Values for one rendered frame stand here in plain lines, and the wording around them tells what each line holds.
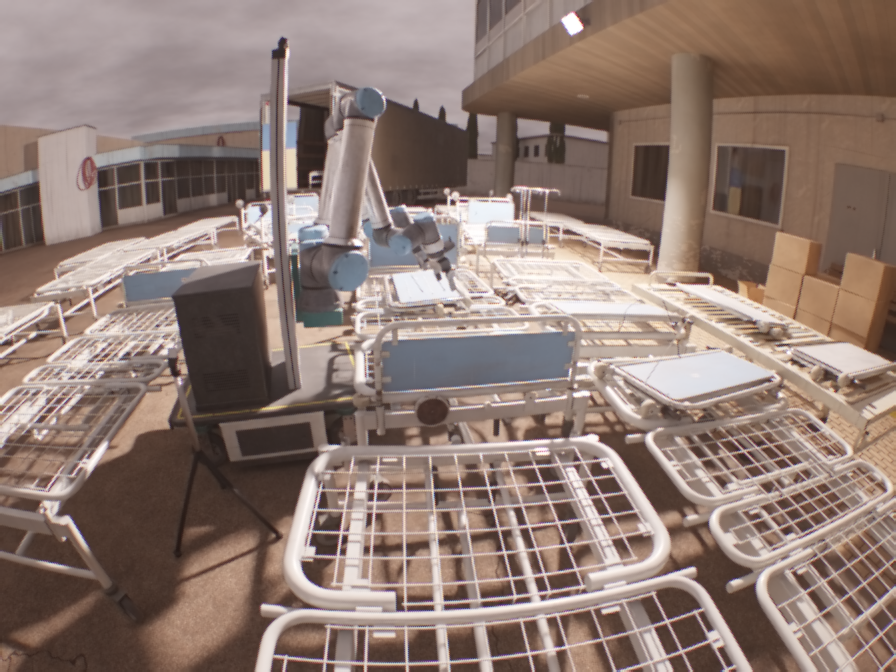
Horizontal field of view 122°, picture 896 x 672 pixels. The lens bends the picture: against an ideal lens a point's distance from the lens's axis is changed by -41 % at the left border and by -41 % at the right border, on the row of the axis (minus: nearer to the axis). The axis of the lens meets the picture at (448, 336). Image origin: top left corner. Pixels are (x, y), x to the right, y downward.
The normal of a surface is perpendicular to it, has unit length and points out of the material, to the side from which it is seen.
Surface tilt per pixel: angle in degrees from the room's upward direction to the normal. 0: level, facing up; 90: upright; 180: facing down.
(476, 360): 90
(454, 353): 90
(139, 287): 90
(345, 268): 95
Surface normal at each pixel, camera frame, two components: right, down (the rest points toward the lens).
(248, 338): 0.35, 0.36
